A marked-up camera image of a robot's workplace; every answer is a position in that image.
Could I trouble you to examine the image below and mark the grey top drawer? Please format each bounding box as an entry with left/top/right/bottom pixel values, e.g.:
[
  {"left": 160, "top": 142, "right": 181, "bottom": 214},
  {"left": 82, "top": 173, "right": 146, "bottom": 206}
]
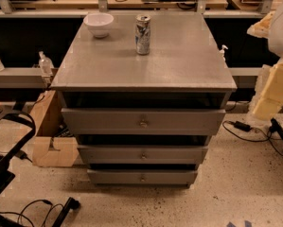
[{"left": 62, "top": 108, "right": 225, "bottom": 135}]

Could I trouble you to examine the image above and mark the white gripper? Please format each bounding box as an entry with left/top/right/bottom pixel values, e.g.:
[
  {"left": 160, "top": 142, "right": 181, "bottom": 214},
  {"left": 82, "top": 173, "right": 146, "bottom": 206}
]
[{"left": 247, "top": 11, "right": 283, "bottom": 121}]

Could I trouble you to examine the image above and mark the black chair frame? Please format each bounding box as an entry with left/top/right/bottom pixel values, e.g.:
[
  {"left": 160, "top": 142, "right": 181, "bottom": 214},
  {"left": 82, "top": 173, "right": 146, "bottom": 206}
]
[{"left": 0, "top": 109, "right": 37, "bottom": 206}]

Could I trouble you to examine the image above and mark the clear pump bottle left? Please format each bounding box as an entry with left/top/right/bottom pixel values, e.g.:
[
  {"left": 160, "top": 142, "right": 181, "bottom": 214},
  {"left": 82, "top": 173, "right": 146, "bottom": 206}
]
[{"left": 39, "top": 51, "right": 54, "bottom": 76}]

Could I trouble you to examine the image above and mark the small white pump bottle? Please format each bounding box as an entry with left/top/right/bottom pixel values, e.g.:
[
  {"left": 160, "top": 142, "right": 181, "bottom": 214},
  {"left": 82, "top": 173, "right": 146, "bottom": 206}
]
[{"left": 220, "top": 44, "right": 228, "bottom": 61}]

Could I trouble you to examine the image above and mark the grey drawer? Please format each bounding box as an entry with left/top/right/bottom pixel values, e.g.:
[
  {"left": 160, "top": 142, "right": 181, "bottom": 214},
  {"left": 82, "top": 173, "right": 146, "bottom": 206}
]
[
  {"left": 78, "top": 145, "right": 208, "bottom": 165},
  {"left": 87, "top": 169, "right": 198, "bottom": 185},
  {"left": 62, "top": 108, "right": 225, "bottom": 135}
]

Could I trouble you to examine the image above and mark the black floor cable left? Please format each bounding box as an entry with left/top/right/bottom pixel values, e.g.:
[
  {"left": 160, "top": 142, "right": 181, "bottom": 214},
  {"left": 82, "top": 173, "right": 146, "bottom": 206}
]
[{"left": 0, "top": 199, "right": 64, "bottom": 227}]

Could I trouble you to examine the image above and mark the grey bottom drawer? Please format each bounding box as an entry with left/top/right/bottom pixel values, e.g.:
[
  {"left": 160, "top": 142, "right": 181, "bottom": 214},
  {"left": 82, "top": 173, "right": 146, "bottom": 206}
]
[{"left": 87, "top": 169, "right": 198, "bottom": 185}]

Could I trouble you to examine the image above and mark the wooden block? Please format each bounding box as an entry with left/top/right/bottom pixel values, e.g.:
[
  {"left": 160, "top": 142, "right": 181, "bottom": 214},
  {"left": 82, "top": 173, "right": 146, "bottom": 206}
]
[{"left": 30, "top": 90, "right": 79, "bottom": 167}]

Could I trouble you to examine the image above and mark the silver blue drink can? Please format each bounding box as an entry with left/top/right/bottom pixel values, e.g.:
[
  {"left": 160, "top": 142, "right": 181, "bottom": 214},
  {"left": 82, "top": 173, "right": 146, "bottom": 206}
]
[{"left": 135, "top": 14, "right": 150, "bottom": 55}]

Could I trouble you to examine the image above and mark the black bar on floor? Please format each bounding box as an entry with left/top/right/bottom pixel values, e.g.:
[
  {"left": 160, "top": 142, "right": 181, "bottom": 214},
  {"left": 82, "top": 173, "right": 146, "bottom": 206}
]
[{"left": 52, "top": 197, "right": 80, "bottom": 227}]

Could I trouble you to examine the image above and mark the black stand leg right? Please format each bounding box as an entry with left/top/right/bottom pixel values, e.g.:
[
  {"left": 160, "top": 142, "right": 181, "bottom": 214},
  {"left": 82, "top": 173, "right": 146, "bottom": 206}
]
[{"left": 269, "top": 118, "right": 283, "bottom": 141}]

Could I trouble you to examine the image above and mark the black power adapter cable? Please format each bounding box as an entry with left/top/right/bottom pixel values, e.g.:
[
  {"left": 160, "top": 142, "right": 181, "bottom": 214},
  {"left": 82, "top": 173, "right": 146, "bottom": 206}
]
[{"left": 221, "top": 119, "right": 283, "bottom": 157}]

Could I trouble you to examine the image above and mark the white bowl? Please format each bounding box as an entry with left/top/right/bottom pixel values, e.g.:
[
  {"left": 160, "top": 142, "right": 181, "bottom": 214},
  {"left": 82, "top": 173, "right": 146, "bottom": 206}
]
[{"left": 83, "top": 12, "right": 114, "bottom": 38}]

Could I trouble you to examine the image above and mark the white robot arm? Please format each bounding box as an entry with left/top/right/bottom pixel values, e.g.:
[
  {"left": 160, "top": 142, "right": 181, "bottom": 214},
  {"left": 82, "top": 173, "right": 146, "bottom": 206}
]
[{"left": 247, "top": 3, "right": 283, "bottom": 121}]

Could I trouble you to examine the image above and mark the grey drawer cabinet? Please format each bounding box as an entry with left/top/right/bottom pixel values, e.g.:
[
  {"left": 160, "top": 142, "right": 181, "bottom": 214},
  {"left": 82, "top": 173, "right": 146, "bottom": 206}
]
[{"left": 49, "top": 10, "right": 238, "bottom": 187}]

